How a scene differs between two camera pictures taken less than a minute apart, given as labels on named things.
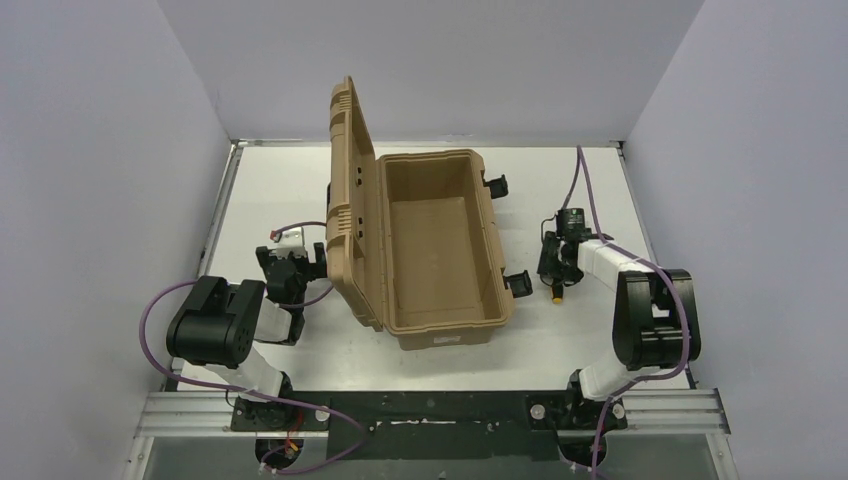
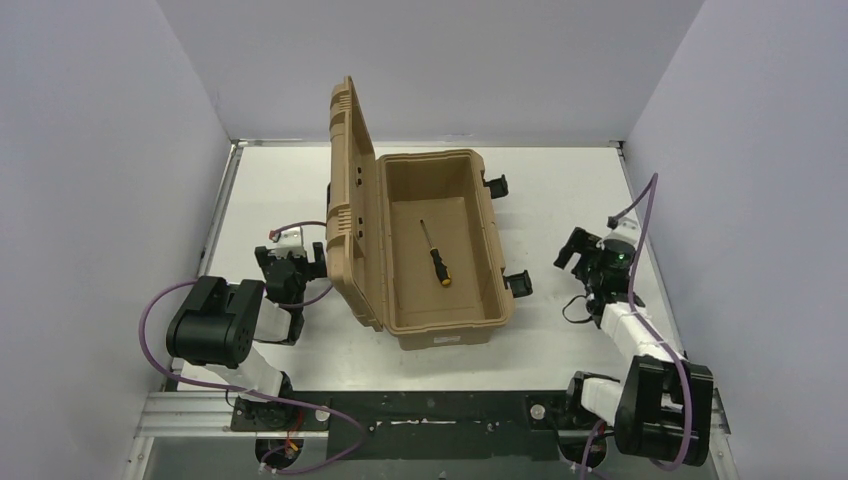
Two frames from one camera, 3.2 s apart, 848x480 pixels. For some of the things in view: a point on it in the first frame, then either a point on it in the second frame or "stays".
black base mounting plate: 431,426 stays
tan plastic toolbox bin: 415,247 stays
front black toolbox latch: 519,283 stays
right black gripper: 552,258 -> 586,252
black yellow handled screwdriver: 557,293 -> 442,270
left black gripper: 291,263 stays
